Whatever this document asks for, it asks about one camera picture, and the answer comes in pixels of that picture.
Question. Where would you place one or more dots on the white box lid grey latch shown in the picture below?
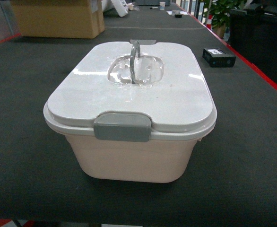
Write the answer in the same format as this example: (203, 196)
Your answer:
(157, 92)

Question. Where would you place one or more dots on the pink plastic storage box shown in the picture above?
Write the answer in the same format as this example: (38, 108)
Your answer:
(155, 161)

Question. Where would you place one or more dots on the black electronic device box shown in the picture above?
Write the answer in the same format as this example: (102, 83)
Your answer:
(216, 58)

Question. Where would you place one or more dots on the brown cardboard box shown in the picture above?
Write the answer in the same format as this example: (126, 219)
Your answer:
(59, 18)

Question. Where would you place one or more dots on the white paper cup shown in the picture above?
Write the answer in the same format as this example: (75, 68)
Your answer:
(162, 5)

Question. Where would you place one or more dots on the green potted plant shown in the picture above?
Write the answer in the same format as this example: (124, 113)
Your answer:
(220, 12)

